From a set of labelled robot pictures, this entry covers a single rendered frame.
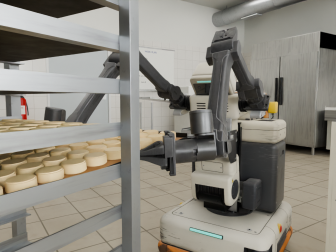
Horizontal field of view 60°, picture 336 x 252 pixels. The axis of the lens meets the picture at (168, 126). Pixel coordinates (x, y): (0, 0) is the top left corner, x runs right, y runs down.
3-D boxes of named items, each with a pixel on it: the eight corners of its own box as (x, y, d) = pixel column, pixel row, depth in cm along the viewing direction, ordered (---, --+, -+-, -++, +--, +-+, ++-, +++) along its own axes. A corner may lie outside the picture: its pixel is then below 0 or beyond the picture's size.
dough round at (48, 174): (62, 173, 58) (61, 163, 57) (66, 180, 53) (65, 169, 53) (34, 178, 55) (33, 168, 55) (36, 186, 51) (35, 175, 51)
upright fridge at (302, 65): (339, 151, 533) (345, 37, 516) (311, 156, 484) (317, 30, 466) (274, 142, 650) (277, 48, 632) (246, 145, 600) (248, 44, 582)
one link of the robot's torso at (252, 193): (214, 203, 179) (215, 164, 177) (261, 213, 164) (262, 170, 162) (194, 218, 157) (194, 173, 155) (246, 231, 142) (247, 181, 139)
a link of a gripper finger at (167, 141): (133, 170, 66) (173, 166, 68) (131, 139, 65) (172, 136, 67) (130, 162, 73) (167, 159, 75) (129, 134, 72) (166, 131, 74)
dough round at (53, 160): (43, 172, 59) (42, 162, 59) (42, 166, 64) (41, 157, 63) (69, 168, 61) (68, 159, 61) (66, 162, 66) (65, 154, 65)
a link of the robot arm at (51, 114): (78, 141, 111) (66, 136, 116) (82, 111, 110) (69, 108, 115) (49, 141, 102) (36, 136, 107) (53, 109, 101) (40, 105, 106)
